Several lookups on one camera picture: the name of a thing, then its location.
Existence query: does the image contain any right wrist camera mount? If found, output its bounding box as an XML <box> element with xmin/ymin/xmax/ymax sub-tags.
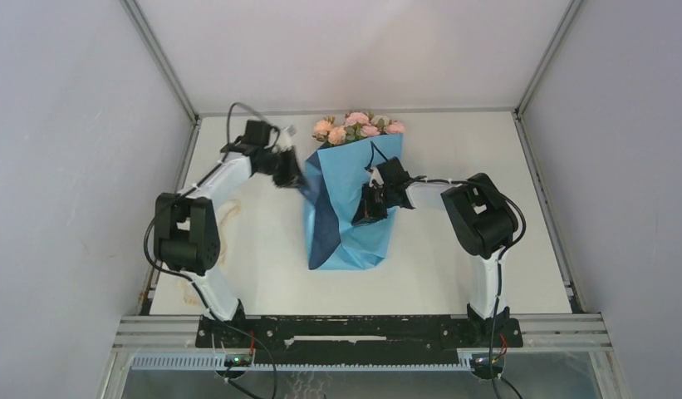
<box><xmin>369</xmin><ymin>167</ymin><xmax>385</xmax><ymax>189</ymax></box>

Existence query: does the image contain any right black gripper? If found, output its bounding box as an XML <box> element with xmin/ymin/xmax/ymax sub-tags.
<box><xmin>353</xmin><ymin>181</ymin><xmax>396</xmax><ymax>224</ymax></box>

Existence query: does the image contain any fake pink flower bouquet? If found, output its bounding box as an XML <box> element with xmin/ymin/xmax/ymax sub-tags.
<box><xmin>312</xmin><ymin>111</ymin><xmax>405</xmax><ymax>147</ymax></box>

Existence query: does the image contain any right base circuit board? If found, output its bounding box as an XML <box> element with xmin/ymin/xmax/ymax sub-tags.
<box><xmin>470</xmin><ymin>357</ymin><xmax>504</xmax><ymax>367</ymax></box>

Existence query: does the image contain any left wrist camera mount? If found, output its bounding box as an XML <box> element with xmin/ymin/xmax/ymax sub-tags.
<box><xmin>275</xmin><ymin>126</ymin><xmax>297</xmax><ymax>152</ymax></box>

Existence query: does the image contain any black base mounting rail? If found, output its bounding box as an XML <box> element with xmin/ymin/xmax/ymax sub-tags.
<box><xmin>194</xmin><ymin>315</ymin><xmax>524</xmax><ymax>365</ymax></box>

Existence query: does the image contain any left base circuit board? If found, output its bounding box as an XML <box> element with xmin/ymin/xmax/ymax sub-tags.
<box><xmin>222</xmin><ymin>355</ymin><xmax>252</xmax><ymax>369</ymax></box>

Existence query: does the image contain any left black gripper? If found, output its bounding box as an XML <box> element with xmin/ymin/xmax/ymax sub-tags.
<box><xmin>258</xmin><ymin>146</ymin><xmax>312</xmax><ymax>190</ymax></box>

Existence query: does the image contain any blue wrapping paper sheet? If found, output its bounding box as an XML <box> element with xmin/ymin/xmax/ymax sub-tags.
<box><xmin>300</xmin><ymin>134</ymin><xmax>403</xmax><ymax>271</ymax></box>

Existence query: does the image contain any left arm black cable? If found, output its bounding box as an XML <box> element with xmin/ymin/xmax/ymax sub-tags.
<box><xmin>142</xmin><ymin>102</ymin><xmax>281</xmax><ymax>399</ymax></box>

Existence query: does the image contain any base circuit board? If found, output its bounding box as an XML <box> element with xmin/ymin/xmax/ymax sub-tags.
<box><xmin>470</xmin><ymin>357</ymin><xmax>504</xmax><ymax>367</ymax></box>
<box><xmin>222</xmin><ymin>355</ymin><xmax>252</xmax><ymax>369</ymax></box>

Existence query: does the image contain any white slotted cable duct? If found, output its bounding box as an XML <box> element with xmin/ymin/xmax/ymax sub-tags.
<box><xmin>130</xmin><ymin>353</ymin><xmax>473</xmax><ymax>372</ymax></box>

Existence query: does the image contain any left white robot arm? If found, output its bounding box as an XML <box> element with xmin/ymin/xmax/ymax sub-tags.
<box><xmin>144</xmin><ymin>119</ymin><xmax>306</xmax><ymax>347</ymax></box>

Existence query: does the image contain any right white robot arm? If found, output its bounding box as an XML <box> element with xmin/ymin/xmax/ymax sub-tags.
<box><xmin>351</xmin><ymin>157</ymin><xmax>526</xmax><ymax>346</ymax></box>

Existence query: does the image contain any cream braided rope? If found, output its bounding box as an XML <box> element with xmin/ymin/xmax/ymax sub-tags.
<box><xmin>178</xmin><ymin>199</ymin><xmax>243</xmax><ymax>307</ymax></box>

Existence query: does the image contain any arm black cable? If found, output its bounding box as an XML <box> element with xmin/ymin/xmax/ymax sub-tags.
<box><xmin>142</xmin><ymin>102</ymin><xmax>281</xmax><ymax>399</ymax></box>
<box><xmin>365</xmin><ymin>141</ymin><xmax>527</xmax><ymax>399</ymax></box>

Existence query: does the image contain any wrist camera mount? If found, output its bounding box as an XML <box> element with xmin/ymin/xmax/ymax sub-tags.
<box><xmin>275</xmin><ymin>126</ymin><xmax>297</xmax><ymax>152</ymax></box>
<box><xmin>369</xmin><ymin>167</ymin><xmax>385</xmax><ymax>189</ymax></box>

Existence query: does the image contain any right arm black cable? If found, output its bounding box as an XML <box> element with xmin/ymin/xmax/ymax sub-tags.
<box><xmin>365</xmin><ymin>141</ymin><xmax>527</xmax><ymax>399</ymax></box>

